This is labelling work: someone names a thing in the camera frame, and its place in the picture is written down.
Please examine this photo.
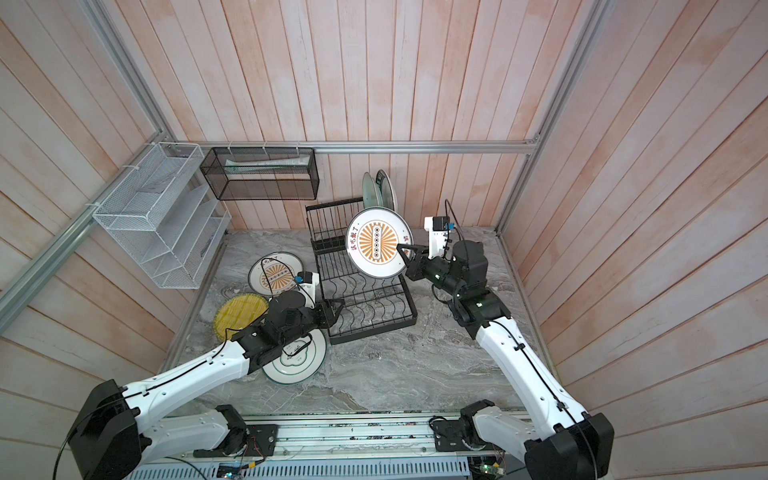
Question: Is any black mesh wall basket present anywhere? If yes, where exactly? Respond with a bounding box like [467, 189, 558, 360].
[201, 146, 320, 201]

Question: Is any white plate green clover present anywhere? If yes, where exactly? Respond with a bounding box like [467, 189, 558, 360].
[263, 329, 327, 385]

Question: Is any mint green flower plate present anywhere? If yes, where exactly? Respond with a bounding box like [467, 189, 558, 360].
[362, 172, 382, 209]

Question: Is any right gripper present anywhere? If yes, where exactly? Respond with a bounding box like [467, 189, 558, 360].
[399, 243, 465, 303]

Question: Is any black two-tier dish rack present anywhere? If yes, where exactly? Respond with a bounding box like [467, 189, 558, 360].
[306, 197, 418, 345]

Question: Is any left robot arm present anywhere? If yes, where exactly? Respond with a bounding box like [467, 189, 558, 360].
[65, 291, 345, 479]

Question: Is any yellow round plate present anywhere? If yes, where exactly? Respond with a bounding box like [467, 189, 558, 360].
[213, 293, 268, 341]

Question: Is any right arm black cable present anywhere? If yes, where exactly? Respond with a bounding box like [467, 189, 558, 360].
[443, 199, 472, 244]

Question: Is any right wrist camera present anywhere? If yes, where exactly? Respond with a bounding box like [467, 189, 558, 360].
[424, 215, 453, 259]

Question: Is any green rim white plate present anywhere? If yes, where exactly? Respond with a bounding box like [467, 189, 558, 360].
[375, 169, 397, 211]

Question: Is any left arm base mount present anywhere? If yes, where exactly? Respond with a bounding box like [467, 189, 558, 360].
[193, 424, 279, 458]

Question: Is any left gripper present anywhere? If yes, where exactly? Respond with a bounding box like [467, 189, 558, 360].
[281, 298, 346, 346]

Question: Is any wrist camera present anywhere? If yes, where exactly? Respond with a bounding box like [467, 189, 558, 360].
[295, 271, 320, 307]
[424, 215, 453, 259]

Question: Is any orange sunburst plate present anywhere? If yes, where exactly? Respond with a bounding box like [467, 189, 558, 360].
[345, 207, 413, 279]
[248, 252, 304, 297]

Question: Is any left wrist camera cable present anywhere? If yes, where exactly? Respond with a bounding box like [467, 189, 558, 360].
[259, 256, 301, 298]

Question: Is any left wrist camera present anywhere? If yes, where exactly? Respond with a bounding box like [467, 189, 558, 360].
[295, 271, 320, 307]

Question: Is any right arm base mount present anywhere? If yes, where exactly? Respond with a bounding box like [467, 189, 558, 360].
[428, 416, 502, 452]

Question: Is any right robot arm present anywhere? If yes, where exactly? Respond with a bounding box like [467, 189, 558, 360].
[397, 240, 615, 479]

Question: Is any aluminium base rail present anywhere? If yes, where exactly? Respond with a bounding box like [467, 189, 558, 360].
[113, 411, 601, 466]

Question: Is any white wire mesh shelf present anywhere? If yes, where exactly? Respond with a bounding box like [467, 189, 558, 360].
[94, 142, 231, 290]

